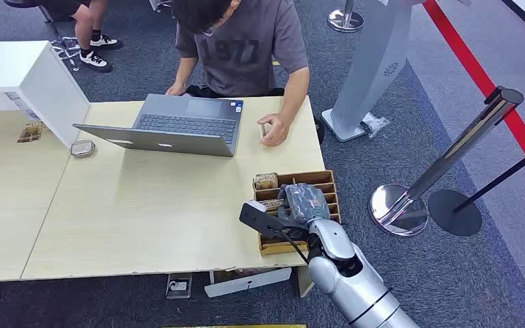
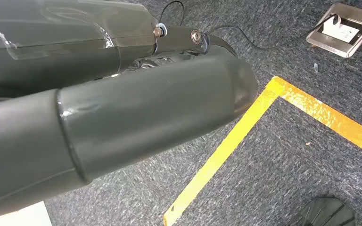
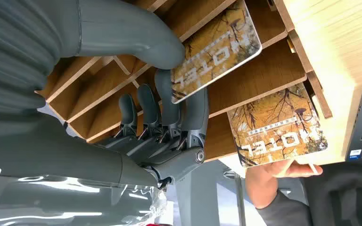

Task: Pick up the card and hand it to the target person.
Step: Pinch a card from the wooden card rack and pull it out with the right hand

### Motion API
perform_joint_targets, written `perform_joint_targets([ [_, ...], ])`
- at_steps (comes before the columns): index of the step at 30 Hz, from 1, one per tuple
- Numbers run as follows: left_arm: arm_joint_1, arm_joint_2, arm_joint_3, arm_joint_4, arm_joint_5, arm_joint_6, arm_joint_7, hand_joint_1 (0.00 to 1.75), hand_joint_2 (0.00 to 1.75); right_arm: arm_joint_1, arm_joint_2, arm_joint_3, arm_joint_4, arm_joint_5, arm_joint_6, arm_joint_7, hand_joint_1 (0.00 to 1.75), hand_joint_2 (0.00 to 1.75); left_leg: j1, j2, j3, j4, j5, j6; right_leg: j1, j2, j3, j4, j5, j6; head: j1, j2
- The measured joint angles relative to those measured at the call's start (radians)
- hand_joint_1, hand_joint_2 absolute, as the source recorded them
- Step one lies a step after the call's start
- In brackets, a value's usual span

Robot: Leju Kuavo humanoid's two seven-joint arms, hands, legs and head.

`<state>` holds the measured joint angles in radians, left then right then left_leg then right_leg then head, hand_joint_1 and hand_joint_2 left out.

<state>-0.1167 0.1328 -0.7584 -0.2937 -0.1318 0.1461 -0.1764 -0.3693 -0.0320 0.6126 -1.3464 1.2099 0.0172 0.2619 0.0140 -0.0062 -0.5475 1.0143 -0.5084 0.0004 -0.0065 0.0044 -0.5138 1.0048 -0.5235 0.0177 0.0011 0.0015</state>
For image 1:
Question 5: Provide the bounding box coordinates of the person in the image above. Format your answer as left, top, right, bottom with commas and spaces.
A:
40, 0, 124, 74
165, 0, 311, 147

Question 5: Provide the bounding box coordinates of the brown printed card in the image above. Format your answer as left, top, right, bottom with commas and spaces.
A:
16, 121, 45, 144

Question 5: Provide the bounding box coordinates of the black office chair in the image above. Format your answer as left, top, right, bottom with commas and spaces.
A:
3, 0, 83, 72

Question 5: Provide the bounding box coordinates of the red barrier belt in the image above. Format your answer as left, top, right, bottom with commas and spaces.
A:
422, 0, 525, 197

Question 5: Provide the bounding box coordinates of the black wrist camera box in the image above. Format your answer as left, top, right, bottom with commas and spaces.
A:
239, 200, 291, 241

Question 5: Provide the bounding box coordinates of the chrome stanchion post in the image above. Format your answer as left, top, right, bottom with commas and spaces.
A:
327, 0, 366, 33
368, 87, 525, 238

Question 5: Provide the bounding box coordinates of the cardboard card organizer box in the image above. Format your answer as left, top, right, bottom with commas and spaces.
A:
252, 169, 342, 257

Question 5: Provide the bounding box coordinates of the black stanchion post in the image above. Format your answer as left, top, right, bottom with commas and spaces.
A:
427, 137, 525, 238

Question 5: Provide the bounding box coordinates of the silver kiosk stand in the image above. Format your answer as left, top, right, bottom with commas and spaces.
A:
320, 0, 427, 143

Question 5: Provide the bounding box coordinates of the printed hotel card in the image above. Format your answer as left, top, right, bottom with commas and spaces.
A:
253, 172, 280, 191

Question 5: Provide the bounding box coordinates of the person's right hand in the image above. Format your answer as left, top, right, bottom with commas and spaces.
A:
165, 81, 188, 97

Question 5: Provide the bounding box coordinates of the crumpled plastic bag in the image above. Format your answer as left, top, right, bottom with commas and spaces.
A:
361, 112, 390, 139

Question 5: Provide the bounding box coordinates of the beige desk leg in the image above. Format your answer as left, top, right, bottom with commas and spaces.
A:
295, 265, 316, 299

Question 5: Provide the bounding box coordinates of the white cabinet box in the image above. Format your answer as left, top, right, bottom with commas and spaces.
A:
0, 40, 92, 150

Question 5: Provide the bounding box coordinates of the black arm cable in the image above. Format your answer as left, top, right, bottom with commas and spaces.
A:
282, 232, 312, 267

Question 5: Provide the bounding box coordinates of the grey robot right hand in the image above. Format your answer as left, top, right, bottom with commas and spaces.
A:
277, 182, 332, 228

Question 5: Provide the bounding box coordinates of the grey laptop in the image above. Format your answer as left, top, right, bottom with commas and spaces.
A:
72, 94, 244, 159

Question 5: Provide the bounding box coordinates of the small clear lidded tin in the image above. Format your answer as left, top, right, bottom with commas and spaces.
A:
69, 139, 96, 158

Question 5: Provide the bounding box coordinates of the person's left hand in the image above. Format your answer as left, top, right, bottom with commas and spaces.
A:
256, 113, 292, 147

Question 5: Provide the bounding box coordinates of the white flat box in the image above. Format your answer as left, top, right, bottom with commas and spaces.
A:
204, 267, 293, 299

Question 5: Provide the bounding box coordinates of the power strip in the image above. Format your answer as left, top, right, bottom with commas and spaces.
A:
165, 273, 193, 300

